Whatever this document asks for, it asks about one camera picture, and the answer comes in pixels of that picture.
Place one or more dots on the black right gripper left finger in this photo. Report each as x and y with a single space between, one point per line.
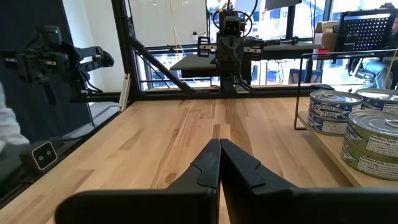
186 205

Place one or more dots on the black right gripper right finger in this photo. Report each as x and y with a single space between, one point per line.
280 208

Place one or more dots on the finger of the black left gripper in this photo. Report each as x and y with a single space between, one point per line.
237 49
224 49

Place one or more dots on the green tuna can gold lid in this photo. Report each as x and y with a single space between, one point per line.
357 158

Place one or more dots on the dark blue skipjack tuna can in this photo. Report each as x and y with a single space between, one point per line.
334 107
382 104
323 126

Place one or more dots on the green tuna can silver lid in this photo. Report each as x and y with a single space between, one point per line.
367 137

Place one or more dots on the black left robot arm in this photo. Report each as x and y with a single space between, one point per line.
228 84

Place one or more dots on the dark grey desk top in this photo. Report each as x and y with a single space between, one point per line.
192 67

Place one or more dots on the small yellow tape tag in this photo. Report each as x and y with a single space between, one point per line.
221 10

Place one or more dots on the whiteboard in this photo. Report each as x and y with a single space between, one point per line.
155 25

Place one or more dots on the brown cardboard box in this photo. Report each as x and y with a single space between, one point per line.
323 39

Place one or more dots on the black perforated panel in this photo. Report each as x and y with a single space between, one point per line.
363 31

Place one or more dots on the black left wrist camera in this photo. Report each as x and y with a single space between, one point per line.
232 27

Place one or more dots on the black aluminium table frame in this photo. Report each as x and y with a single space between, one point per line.
124 46

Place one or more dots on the white bracket strip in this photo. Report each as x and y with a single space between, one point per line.
125 93

